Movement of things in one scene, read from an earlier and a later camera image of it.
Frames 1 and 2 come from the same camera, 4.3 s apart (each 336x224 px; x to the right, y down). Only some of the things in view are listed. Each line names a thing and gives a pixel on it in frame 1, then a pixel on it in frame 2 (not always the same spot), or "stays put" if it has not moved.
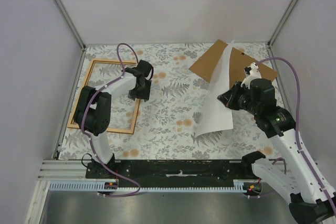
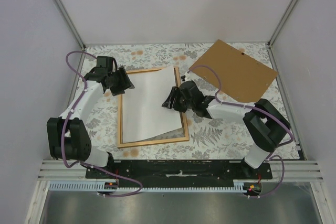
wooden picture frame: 101,60 → 119,118
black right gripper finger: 227,97 → 169,103
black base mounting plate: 149,173 stays put
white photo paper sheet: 215,116 → 144,116
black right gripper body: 243,99 → 181,105
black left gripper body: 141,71 → 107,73
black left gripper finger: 141,91 → 121,82
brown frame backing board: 206,66 stays put
